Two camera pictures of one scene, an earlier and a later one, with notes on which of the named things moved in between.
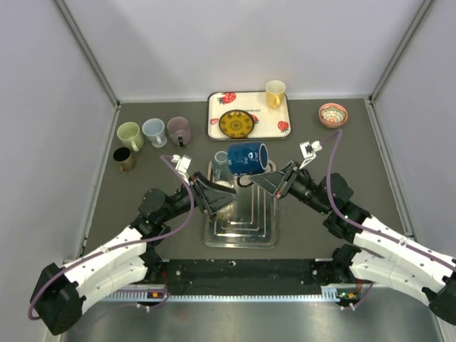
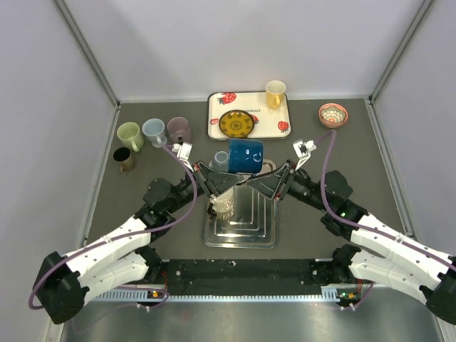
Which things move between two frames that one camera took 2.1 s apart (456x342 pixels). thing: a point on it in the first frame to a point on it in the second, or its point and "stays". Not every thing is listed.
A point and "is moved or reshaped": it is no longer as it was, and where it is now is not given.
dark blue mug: (246, 159) is moved or reshaped
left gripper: (213, 201) to (222, 181)
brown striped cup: (123, 156) stays
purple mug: (179, 130) stays
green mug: (130, 135) stays
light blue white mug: (154, 128) stays
